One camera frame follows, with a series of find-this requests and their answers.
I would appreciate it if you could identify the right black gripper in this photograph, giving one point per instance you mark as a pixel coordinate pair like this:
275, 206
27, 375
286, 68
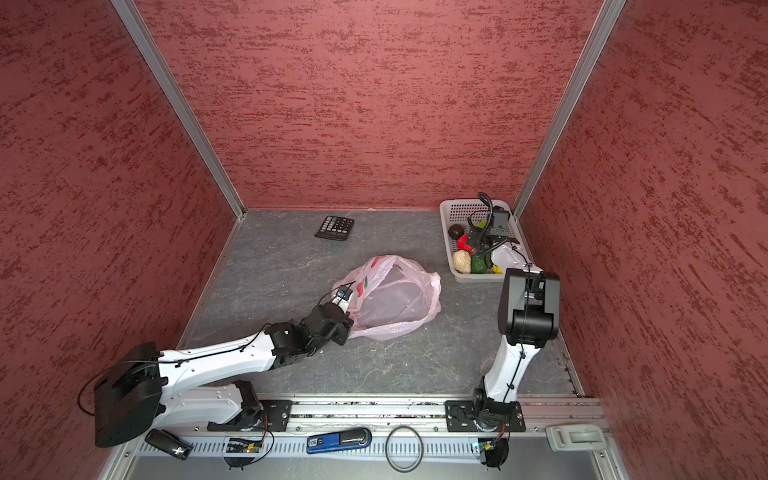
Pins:
474, 236

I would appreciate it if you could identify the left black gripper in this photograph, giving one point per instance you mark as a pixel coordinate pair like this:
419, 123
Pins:
344, 331

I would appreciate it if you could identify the red fruit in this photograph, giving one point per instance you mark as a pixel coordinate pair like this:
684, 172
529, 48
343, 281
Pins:
462, 243

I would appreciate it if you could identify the dark green avocado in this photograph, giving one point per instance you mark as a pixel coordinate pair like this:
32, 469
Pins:
478, 265

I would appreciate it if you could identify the beige fruit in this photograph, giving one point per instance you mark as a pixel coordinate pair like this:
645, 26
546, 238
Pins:
462, 262

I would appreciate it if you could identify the dark brown fruit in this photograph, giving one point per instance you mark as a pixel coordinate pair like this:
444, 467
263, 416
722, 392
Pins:
456, 231

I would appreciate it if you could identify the white plastic basket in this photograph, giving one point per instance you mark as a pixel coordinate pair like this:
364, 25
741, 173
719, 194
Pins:
459, 210

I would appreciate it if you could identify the pink plastic bag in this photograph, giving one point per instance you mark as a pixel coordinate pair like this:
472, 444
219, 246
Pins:
393, 296

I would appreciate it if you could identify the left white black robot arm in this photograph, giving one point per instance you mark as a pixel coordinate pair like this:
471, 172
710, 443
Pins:
148, 388

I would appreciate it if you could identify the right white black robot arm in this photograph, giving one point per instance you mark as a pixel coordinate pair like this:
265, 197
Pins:
528, 318

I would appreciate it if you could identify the black calculator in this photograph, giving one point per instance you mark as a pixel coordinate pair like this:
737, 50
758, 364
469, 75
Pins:
335, 228

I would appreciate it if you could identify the blue black device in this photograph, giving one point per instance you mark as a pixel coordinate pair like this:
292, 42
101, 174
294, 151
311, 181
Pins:
346, 440

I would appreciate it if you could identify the left circuit board connector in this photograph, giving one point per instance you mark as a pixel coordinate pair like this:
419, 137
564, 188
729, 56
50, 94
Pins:
242, 452

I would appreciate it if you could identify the circuit board connector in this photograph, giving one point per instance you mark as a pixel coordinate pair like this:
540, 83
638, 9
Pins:
242, 452
493, 452

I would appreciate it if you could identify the black small device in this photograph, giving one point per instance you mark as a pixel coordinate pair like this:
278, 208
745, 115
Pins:
168, 444

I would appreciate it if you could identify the right circuit board connector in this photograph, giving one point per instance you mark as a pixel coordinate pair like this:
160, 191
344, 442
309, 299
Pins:
493, 452

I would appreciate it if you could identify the grey plastic holder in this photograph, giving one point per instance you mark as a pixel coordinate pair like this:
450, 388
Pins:
576, 438

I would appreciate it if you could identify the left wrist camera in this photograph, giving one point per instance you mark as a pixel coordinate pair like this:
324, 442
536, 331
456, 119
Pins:
343, 297

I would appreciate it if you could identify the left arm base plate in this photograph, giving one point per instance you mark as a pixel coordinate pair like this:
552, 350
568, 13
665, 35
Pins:
270, 415

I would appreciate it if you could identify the aluminium front rail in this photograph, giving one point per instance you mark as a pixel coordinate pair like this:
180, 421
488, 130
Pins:
405, 427

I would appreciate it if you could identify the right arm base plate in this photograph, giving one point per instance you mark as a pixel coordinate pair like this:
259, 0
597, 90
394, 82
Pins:
459, 417

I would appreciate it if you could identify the right aluminium corner post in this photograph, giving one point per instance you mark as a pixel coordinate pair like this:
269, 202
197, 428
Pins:
600, 32

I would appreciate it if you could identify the aluminium corner post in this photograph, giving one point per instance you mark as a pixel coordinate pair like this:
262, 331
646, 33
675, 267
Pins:
600, 32
135, 25

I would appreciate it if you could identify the left aluminium corner post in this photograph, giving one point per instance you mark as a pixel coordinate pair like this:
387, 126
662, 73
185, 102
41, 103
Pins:
135, 25

